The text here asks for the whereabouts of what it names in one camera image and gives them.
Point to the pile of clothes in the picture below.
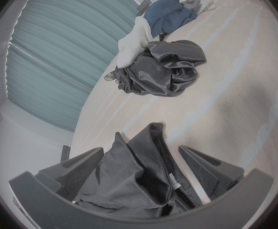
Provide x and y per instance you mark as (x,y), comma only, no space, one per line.
(165,13)

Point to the black T-shirt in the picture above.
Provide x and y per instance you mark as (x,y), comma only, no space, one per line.
(129,170)

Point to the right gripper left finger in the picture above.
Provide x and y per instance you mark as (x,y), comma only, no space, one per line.
(77,166)

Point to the blue-green curtain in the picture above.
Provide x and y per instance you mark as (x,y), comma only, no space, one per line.
(41,92)
(77,32)

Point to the grey bedside table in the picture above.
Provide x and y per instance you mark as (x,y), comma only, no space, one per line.
(143,7)

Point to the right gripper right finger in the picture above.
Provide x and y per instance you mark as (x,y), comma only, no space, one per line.
(205,170)

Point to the black satin garment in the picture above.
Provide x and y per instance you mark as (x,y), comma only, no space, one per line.
(158,73)

